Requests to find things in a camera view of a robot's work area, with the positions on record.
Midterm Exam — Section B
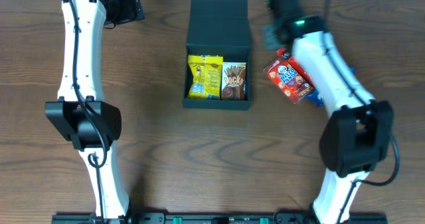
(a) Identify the blue cookie roll pack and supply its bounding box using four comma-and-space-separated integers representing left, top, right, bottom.
304, 89, 323, 107

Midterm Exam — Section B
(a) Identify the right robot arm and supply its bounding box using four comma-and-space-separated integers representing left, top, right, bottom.
267, 0, 400, 223

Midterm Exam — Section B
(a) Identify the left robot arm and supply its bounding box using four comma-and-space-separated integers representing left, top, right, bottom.
45, 0, 144, 223

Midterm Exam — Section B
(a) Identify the dark green gift box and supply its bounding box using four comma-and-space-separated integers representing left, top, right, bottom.
182, 0, 252, 110

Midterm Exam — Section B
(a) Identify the red dried fruit bag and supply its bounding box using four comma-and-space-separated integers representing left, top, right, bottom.
276, 48, 313, 85

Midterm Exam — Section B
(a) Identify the Pocky chocolate stick box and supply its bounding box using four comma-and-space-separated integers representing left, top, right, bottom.
220, 62, 247, 100

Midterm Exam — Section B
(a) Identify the red Hello Panda box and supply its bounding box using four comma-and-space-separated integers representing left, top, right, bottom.
263, 58, 314, 104

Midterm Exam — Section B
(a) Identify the yellow candy bag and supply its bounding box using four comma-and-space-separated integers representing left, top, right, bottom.
187, 55, 223, 100

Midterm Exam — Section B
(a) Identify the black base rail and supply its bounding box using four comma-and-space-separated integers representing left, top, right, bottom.
51, 212, 388, 224

